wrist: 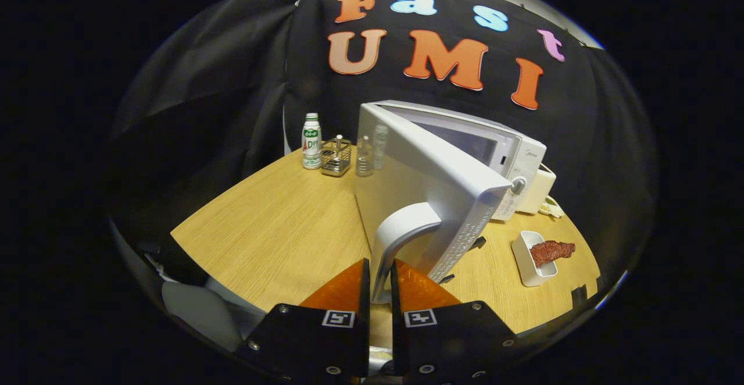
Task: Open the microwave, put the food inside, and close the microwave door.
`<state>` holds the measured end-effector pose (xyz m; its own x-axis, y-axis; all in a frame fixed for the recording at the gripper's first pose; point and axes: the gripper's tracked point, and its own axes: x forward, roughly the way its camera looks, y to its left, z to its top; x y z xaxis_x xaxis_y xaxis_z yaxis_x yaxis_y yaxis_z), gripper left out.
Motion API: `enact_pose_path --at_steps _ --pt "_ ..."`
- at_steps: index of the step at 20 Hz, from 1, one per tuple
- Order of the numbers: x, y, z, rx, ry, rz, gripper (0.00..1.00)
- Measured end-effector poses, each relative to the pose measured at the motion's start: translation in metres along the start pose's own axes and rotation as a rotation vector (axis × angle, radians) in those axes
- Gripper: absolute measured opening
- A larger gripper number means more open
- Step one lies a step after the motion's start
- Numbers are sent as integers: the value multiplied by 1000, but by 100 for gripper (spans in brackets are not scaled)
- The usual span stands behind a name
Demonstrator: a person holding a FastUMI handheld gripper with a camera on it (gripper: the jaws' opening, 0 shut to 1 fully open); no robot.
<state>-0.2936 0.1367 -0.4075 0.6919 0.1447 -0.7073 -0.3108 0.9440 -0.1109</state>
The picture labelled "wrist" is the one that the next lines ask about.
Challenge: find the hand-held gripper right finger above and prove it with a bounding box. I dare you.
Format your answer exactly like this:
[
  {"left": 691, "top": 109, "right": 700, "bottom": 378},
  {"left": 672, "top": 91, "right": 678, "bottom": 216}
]
[{"left": 389, "top": 259, "right": 518, "bottom": 383}]

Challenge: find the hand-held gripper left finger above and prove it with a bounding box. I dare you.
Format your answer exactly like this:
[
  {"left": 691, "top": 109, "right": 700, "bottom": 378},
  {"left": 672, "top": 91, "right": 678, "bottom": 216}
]
[{"left": 235, "top": 258, "right": 371, "bottom": 383}]

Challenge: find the white microwave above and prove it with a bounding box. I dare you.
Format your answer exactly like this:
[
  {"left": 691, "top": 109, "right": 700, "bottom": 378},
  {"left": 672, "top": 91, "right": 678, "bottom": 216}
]
[{"left": 355, "top": 100, "right": 548, "bottom": 305}]

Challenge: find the red meat piece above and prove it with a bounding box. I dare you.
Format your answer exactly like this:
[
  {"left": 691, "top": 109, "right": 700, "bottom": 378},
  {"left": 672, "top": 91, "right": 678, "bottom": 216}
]
[{"left": 530, "top": 241, "right": 576, "bottom": 268}]

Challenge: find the clear glass shaker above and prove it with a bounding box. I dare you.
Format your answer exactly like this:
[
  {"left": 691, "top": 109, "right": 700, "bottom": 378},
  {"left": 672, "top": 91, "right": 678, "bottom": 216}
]
[{"left": 356, "top": 136, "right": 374, "bottom": 177}]

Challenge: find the white rectangular dish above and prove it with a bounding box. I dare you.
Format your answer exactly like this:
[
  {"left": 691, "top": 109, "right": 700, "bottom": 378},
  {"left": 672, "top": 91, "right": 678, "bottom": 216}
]
[{"left": 511, "top": 230, "right": 559, "bottom": 288}]

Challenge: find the white bottle green label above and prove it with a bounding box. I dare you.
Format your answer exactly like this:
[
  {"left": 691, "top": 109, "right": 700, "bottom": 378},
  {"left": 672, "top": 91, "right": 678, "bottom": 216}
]
[{"left": 301, "top": 113, "right": 323, "bottom": 170}]

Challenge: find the pale grey chair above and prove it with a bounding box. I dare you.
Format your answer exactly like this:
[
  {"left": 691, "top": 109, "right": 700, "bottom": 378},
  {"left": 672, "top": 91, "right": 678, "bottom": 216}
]
[{"left": 162, "top": 280, "right": 242, "bottom": 351}]

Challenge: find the cream box appliance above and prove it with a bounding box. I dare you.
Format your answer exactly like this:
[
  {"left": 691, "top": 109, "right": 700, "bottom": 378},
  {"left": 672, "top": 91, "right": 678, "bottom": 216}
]
[{"left": 517, "top": 163, "right": 557, "bottom": 215}]

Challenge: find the metal wire caddy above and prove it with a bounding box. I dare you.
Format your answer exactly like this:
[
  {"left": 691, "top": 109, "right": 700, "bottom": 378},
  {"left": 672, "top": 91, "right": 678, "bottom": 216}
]
[{"left": 320, "top": 135, "right": 353, "bottom": 177}]

